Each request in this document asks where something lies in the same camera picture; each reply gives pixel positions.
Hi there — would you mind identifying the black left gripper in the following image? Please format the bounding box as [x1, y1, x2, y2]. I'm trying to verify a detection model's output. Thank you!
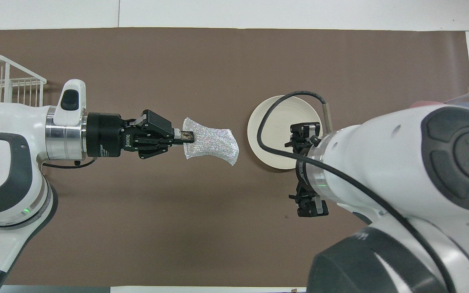
[86, 109, 195, 160]

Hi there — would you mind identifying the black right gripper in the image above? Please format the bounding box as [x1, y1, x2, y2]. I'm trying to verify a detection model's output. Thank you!
[285, 123, 329, 217]

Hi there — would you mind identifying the cream round plate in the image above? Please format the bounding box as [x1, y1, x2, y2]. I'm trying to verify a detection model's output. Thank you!
[247, 95, 324, 170]

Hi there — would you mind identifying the brown paper table mat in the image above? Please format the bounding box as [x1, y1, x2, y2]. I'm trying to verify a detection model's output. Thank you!
[0, 28, 469, 286]

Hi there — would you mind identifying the pink plastic cup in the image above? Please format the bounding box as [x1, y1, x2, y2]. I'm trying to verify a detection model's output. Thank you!
[410, 100, 443, 109]

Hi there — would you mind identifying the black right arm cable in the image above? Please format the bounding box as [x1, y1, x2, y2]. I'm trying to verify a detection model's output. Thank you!
[257, 92, 459, 293]

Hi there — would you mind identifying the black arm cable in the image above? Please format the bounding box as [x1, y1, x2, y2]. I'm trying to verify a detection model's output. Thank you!
[257, 92, 459, 293]
[41, 158, 96, 168]

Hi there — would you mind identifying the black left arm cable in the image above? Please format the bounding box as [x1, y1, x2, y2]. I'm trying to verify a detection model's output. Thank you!
[41, 158, 96, 168]

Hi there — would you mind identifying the white wire dish rack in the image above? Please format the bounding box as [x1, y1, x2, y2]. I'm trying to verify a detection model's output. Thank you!
[0, 54, 48, 108]

